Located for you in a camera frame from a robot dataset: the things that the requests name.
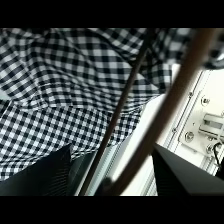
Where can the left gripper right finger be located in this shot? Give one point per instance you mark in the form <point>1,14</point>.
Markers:
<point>180,176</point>

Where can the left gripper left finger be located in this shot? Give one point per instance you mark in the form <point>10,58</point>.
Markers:
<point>43,176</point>

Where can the black white checked shirt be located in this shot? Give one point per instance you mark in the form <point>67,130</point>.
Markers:
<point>60,93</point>

